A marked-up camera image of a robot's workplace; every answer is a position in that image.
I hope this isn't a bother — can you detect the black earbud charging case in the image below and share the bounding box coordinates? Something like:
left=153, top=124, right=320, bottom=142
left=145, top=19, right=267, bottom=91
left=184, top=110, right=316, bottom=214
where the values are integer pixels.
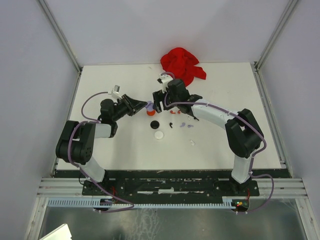
left=150, top=120, right=160, bottom=130

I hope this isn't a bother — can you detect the right aluminium frame post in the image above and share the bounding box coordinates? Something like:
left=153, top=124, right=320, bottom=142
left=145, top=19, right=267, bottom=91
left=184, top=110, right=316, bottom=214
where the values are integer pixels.
left=254, top=0, right=301, bottom=72

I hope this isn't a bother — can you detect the left aluminium frame post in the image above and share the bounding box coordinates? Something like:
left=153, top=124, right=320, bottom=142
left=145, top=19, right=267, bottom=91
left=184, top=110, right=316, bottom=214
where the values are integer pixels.
left=36, top=0, right=82, bottom=73

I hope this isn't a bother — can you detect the lilac earbud charging case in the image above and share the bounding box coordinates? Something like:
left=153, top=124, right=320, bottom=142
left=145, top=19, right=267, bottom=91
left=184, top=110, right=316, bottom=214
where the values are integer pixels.
left=145, top=101, right=154, bottom=112

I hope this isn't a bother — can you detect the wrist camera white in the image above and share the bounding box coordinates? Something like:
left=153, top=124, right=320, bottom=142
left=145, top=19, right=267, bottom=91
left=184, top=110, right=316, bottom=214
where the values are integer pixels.
left=108, top=85, right=122, bottom=99
left=157, top=73, right=173, bottom=92

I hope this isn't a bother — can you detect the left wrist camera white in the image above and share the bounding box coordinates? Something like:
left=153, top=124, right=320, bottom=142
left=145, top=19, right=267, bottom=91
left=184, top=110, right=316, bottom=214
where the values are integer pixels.
left=108, top=85, right=122, bottom=99

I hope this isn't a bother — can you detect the white slotted cable duct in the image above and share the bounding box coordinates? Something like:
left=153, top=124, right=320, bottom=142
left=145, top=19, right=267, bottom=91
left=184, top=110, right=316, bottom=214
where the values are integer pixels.
left=47, top=197, right=236, bottom=210

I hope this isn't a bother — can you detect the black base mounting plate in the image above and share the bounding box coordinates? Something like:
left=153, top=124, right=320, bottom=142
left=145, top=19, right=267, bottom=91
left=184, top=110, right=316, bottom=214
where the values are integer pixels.
left=82, top=174, right=260, bottom=204

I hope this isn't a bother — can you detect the aluminium front rail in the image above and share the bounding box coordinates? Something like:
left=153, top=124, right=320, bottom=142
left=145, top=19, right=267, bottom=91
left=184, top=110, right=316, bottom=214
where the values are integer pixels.
left=36, top=178, right=308, bottom=199

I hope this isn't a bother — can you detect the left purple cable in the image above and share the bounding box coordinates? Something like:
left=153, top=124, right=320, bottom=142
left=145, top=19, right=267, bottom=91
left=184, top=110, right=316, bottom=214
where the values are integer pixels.
left=68, top=91, right=135, bottom=214

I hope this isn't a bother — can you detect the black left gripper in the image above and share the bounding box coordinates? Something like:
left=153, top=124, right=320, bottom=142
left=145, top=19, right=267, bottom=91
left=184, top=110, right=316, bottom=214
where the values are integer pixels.
left=112, top=94, right=148, bottom=122

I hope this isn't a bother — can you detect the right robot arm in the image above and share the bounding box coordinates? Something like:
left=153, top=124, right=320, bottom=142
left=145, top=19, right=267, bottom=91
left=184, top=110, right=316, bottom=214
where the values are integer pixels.
left=152, top=74, right=266, bottom=196

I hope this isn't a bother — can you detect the white earbud charging case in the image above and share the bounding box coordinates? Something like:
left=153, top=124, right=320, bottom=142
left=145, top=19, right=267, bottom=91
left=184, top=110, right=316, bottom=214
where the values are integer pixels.
left=154, top=130, right=164, bottom=140

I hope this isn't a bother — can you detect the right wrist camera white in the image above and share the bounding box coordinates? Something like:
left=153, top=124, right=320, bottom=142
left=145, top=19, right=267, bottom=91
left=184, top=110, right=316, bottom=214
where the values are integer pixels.
left=157, top=73, right=173, bottom=92

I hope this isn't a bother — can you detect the red crumpled cloth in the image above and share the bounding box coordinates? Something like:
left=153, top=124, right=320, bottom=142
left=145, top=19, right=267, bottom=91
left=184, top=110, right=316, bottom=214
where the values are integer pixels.
left=160, top=47, right=207, bottom=87

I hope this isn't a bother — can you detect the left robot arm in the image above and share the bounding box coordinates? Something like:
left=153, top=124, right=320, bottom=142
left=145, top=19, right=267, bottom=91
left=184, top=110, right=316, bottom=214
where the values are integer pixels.
left=55, top=94, right=148, bottom=195

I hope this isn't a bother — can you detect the grey metal plate corner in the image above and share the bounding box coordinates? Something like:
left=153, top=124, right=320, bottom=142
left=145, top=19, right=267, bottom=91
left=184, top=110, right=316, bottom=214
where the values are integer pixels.
left=40, top=223, right=72, bottom=240

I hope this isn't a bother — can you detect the aluminium frame post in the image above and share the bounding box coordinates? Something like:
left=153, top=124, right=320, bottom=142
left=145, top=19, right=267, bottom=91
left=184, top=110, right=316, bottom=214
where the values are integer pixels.
left=36, top=0, right=82, bottom=73
left=254, top=0, right=301, bottom=72

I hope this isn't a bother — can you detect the orange earbud charging case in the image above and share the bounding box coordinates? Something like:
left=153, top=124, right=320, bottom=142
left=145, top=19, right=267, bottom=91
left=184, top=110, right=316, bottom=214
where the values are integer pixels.
left=146, top=110, right=156, bottom=116

